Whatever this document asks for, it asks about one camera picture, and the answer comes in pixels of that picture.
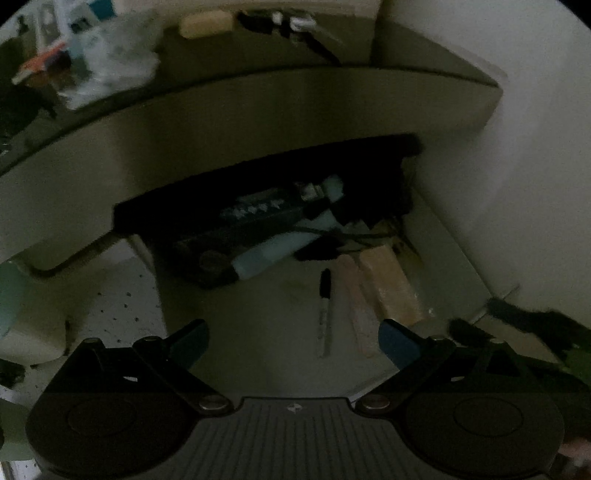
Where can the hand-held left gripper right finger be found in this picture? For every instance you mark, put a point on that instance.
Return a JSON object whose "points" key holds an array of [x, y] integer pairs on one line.
{"points": [[398, 345]]}

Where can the orange and white box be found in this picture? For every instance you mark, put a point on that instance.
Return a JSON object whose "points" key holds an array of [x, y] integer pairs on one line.
{"points": [[40, 64]]}

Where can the light blue tube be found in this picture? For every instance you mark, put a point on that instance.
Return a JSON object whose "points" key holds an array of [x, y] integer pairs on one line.
{"points": [[272, 254]]}

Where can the white desk drawer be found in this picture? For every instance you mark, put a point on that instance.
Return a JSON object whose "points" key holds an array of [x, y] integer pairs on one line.
{"points": [[277, 295]]}

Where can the black and silver tool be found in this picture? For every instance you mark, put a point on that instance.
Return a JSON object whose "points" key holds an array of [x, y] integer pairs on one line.
{"points": [[288, 25]]}

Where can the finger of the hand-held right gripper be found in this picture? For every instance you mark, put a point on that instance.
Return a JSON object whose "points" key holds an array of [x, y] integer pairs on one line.
{"points": [[531, 319], [470, 330]]}

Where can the white desk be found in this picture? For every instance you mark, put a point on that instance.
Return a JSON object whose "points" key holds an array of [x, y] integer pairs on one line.
{"points": [[231, 120]]}

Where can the black marker pen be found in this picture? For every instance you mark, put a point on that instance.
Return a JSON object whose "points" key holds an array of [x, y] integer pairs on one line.
{"points": [[323, 314]]}

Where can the tan rectangular block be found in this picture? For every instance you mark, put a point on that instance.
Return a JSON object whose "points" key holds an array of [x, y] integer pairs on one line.
{"points": [[390, 287]]}

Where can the light blue packet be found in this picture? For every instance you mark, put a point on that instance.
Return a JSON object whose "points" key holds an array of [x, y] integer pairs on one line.
{"points": [[333, 185]]}

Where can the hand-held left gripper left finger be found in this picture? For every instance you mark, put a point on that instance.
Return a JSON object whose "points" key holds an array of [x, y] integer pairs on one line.
{"points": [[190, 342]]}

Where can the tan sponge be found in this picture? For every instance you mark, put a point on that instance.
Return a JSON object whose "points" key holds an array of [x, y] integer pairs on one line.
{"points": [[205, 23]]}

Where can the clear plastic bag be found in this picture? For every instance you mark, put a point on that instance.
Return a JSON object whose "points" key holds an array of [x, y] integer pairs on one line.
{"points": [[111, 57]]}

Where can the black power strip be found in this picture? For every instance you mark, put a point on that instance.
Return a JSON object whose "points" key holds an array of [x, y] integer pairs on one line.
{"points": [[251, 217]]}

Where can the pink flat bar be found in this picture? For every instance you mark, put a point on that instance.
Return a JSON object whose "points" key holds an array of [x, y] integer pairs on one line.
{"points": [[356, 304]]}

